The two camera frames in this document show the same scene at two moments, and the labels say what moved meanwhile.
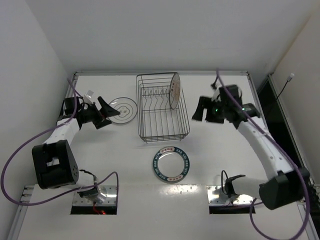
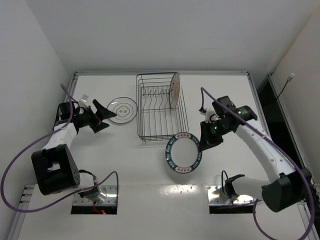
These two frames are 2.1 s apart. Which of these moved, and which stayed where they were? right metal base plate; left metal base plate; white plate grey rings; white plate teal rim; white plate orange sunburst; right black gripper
Moved: white plate teal rim; right black gripper
Stayed: left metal base plate; white plate orange sunburst; right metal base plate; white plate grey rings
